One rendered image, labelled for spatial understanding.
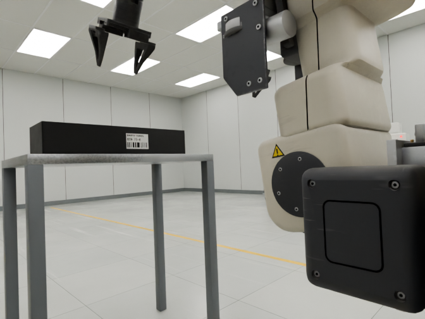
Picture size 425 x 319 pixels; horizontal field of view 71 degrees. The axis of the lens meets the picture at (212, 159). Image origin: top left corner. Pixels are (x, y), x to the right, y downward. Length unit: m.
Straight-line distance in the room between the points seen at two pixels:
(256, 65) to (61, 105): 7.61
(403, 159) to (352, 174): 0.14
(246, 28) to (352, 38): 0.17
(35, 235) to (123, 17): 0.62
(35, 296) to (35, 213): 0.23
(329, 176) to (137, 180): 8.39
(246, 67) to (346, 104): 0.18
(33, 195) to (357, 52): 0.85
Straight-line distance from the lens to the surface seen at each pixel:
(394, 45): 6.53
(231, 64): 0.58
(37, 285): 1.01
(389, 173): 0.34
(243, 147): 7.84
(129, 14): 0.72
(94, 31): 0.73
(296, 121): 0.50
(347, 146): 0.46
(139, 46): 0.77
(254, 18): 0.57
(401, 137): 4.82
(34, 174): 0.96
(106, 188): 8.27
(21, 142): 7.70
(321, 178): 0.37
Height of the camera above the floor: 0.74
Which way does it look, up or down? 1 degrees up
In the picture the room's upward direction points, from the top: 2 degrees counter-clockwise
